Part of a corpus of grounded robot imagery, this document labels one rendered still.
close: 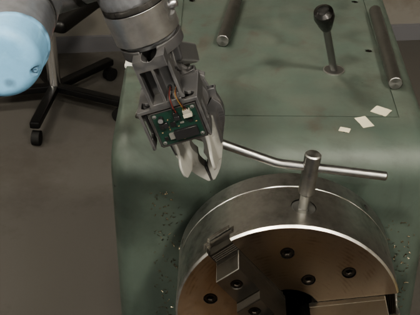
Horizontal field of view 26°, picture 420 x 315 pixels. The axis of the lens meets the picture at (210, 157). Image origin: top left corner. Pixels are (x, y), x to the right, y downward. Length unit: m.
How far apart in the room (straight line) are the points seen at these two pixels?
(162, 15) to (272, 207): 0.37
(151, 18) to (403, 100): 0.60
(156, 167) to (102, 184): 2.11
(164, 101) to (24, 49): 0.22
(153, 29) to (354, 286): 0.49
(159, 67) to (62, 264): 2.15
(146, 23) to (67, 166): 2.61
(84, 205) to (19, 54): 2.52
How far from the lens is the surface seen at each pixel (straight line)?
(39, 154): 3.65
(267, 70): 1.52
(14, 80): 0.85
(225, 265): 1.21
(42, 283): 3.03
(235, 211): 1.25
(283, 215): 1.21
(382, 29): 1.63
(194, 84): 1.02
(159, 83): 0.99
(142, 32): 0.98
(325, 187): 1.29
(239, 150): 1.18
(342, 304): 1.28
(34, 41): 0.84
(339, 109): 1.42
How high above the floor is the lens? 1.97
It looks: 34 degrees down
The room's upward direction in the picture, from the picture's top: straight up
